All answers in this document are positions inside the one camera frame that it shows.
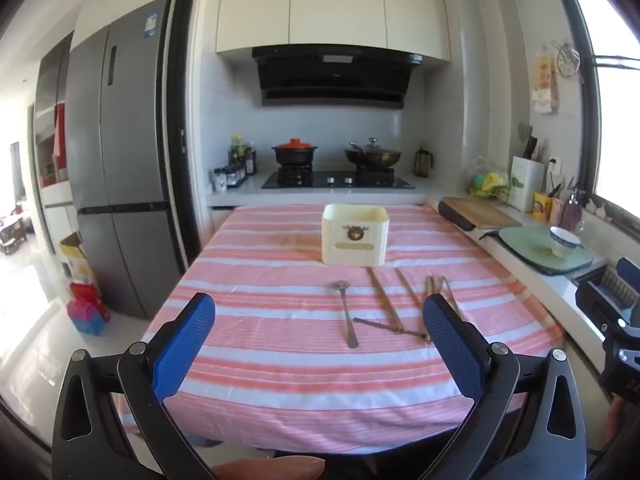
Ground black gas cooktop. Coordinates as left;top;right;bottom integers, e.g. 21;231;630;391
261;169;416;191

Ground hanging wall towel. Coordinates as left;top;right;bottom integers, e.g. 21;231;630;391
531;47;560;114

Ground pink white striped tablecloth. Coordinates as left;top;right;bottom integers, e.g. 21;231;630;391
112;204;566;456

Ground hanging metal trivet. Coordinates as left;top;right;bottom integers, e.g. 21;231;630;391
556;41;582;79

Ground cream utensil holder box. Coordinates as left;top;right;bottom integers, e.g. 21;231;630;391
321;203;391;267

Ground black pot with orange lid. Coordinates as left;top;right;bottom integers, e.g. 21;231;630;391
271;137;319;167

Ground dark metal chopstick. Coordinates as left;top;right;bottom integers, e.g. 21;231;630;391
353;317;427;338

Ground yellow box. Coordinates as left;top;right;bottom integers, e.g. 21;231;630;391
531;192;554;222

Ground white upper cabinets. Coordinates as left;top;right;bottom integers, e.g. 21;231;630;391
215;0;453;64

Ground wooden cutting board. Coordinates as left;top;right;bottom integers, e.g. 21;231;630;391
442;196;524;229

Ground condiment bottles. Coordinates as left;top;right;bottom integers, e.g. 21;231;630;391
229;134;259;177

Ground yellow green plastic bag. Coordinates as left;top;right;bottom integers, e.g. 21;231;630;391
467;157;511;199

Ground grey tall cabinet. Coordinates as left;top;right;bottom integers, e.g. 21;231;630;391
32;32;77;211

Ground black range hood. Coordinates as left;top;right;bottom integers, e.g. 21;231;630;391
251;45;424;109

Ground cardboard box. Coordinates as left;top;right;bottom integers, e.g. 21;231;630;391
59;231;99;282

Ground grey refrigerator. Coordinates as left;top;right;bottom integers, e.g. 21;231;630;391
65;0;183;321

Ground green cutting board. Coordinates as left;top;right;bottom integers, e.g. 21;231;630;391
498;224;594;274

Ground window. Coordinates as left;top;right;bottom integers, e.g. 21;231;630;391
562;0;640;208

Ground purple soap bottle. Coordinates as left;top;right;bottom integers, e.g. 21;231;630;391
558;189;584;231

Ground person's right forearm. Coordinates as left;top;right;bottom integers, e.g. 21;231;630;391
597;399;624;457

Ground red blue toy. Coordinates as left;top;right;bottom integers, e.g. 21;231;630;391
67;281;112;337

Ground person's left hand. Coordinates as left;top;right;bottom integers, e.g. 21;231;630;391
209;456;327;480

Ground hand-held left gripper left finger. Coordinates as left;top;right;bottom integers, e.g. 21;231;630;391
51;291;217;480

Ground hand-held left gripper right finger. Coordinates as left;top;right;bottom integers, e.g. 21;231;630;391
421;293;590;480

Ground metal spoon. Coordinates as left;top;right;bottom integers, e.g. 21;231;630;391
330;280;360;349

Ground white blue bowl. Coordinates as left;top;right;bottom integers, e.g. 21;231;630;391
548;226;584;260

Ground wok with glass lid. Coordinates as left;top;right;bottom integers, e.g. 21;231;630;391
343;138;404;170

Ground spice jar rack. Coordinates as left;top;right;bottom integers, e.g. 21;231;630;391
222;163;248;188

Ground dark glass jar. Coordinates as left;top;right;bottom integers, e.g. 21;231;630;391
413;147;434;179

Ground white knife block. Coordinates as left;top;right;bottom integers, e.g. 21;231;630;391
508;125;546;213

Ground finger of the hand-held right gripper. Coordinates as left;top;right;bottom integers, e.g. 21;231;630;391
616;256;640;312

